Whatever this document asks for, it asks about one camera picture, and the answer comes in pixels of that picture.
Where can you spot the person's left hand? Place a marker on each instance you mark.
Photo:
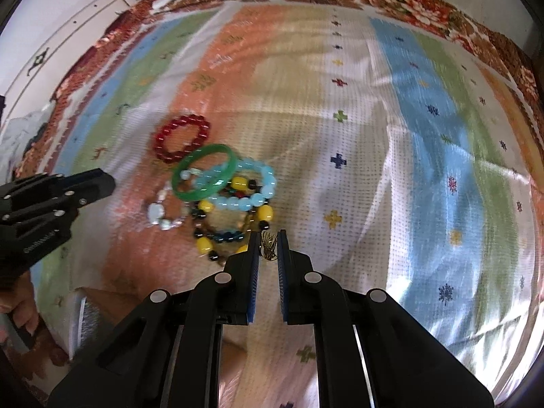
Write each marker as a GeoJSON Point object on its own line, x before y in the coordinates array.
{"type": "Point", "coordinates": [17, 306]}

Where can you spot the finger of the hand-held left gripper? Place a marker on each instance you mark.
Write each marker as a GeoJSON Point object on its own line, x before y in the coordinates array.
{"type": "Point", "coordinates": [85, 202]}
{"type": "Point", "coordinates": [93, 178]}

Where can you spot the striped colourful bedsheet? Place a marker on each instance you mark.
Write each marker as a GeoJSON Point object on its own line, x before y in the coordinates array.
{"type": "Point", "coordinates": [425, 4]}

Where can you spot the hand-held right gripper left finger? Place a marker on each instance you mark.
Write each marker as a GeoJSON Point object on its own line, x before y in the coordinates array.
{"type": "Point", "coordinates": [255, 280]}

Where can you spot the grey white cloth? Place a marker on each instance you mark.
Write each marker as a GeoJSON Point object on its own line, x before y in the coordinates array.
{"type": "Point", "coordinates": [21, 136]}

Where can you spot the white cabinet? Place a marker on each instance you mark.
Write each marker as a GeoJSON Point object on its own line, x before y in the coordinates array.
{"type": "Point", "coordinates": [63, 29]}

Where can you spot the green jade bangle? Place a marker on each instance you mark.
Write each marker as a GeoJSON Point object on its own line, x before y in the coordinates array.
{"type": "Point", "coordinates": [189, 195]}

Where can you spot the striped colourful blanket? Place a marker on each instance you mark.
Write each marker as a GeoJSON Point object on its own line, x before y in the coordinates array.
{"type": "Point", "coordinates": [361, 136]}

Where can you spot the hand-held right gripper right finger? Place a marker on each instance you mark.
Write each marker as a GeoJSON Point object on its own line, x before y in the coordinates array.
{"type": "Point", "coordinates": [282, 280]}

